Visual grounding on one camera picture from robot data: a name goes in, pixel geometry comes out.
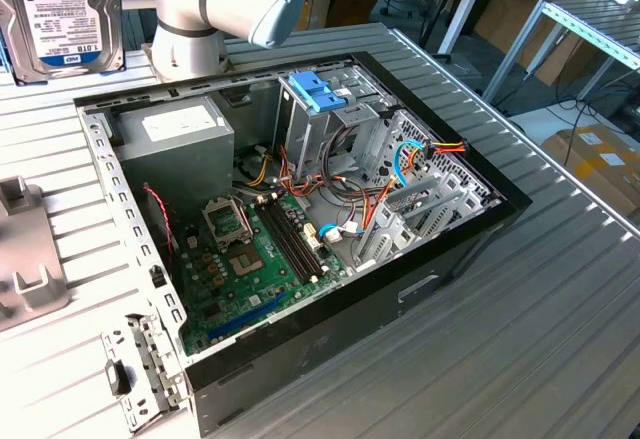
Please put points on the hard disk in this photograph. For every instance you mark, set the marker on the hard disk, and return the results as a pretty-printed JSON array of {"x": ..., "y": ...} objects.
[{"x": 60, "y": 14}]

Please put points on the grey metal disk bay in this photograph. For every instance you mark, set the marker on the grey metal disk bay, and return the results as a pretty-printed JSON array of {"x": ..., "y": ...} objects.
[{"x": 400, "y": 229}]

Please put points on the white board connector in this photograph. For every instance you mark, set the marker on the white board connector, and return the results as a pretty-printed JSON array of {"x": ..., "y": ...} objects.
[{"x": 311, "y": 238}]

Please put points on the black RAM slot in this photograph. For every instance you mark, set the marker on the black RAM slot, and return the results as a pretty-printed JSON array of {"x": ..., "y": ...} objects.
[
  {"x": 288, "y": 244},
  {"x": 300, "y": 243}
]

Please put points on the grey metal drive cage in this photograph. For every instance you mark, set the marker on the grey metal drive cage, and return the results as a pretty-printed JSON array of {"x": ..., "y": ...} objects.
[{"x": 305, "y": 139}]

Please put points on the CPU socket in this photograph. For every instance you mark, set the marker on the CPU socket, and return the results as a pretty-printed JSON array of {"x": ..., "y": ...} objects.
[{"x": 245, "y": 261}]

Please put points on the blue plastic drive latch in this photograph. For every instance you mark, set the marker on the blue plastic drive latch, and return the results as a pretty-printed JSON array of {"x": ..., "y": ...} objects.
[{"x": 310, "y": 90}]

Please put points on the green motherboard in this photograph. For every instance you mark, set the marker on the green motherboard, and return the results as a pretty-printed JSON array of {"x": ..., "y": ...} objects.
[{"x": 250, "y": 286}]

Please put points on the black open PC case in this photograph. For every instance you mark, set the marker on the black open PC case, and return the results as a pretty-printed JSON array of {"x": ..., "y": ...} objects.
[{"x": 350, "y": 319}]

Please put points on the blue expansion slot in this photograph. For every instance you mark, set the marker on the blue expansion slot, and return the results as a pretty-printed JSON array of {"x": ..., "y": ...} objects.
[{"x": 245, "y": 318}]

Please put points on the grey power supply unit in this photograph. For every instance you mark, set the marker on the grey power supply unit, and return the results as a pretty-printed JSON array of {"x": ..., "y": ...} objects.
[{"x": 175, "y": 149}]

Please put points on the black case fan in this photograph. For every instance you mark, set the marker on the black case fan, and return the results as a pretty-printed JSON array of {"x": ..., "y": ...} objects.
[{"x": 156, "y": 224}]

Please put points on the black tripod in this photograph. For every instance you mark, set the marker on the black tripod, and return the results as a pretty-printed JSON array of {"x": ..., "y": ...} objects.
[{"x": 440, "y": 9}]

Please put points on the cardboard boxes with labels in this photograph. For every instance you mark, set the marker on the cardboard boxes with labels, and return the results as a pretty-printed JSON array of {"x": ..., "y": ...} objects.
[{"x": 590, "y": 169}]

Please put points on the grey parts rack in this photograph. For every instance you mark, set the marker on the grey parts rack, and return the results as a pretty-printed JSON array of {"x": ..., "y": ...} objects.
[{"x": 25, "y": 239}]

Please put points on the slatted metal side table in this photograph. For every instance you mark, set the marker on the slatted metal side table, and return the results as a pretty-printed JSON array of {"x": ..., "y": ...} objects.
[{"x": 590, "y": 14}]

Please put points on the grey metal card retainer bracket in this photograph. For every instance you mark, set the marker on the grey metal card retainer bracket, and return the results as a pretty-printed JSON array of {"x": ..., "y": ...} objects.
[{"x": 150, "y": 359}]

